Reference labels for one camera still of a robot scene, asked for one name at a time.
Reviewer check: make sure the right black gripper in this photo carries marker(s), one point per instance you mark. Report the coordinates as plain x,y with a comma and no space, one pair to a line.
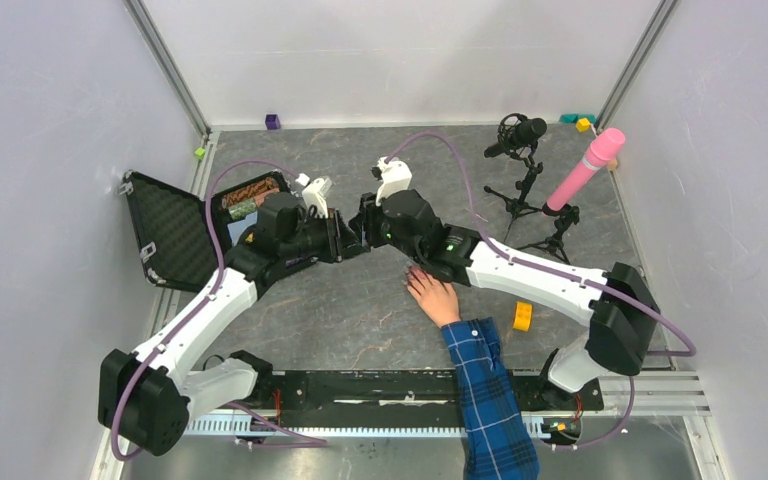
366,220

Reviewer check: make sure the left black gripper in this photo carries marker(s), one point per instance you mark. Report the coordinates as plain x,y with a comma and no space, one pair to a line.
340,241

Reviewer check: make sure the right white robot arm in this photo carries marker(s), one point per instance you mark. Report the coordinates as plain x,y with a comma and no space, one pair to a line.
616,306

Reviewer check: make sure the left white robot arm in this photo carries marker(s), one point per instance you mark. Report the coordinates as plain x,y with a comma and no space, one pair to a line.
149,395

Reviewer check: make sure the blue plaid sleeve forearm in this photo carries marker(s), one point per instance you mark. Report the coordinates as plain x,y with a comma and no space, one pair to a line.
498,444

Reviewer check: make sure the person hand with painted nails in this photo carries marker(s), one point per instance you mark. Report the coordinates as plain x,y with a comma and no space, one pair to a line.
438,300

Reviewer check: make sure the purple cube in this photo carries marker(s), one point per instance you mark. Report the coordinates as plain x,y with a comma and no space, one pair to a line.
272,122

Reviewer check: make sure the black poker chip case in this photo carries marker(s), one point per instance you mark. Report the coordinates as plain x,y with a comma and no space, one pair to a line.
172,225

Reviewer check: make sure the yellow block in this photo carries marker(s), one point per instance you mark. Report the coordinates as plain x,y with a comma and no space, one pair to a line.
522,319

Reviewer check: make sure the black tripod stand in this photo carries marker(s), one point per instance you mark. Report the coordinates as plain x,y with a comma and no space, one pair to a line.
554,245

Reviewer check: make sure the teal block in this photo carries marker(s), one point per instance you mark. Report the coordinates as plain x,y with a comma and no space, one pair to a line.
573,118

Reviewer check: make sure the small yellow cube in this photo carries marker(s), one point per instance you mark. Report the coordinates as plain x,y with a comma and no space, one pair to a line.
583,124

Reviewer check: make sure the pink foam cylinder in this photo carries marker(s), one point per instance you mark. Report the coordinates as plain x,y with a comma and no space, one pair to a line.
600,152

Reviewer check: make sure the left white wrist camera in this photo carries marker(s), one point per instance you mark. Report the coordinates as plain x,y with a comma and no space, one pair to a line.
315,193

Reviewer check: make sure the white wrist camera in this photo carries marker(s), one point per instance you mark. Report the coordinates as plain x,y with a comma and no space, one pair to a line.
394,176
315,193

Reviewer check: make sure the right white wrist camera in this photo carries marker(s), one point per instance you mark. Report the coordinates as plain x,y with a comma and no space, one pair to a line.
394,176

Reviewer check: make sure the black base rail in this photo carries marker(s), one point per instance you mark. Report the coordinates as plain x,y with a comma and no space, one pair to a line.
354,399

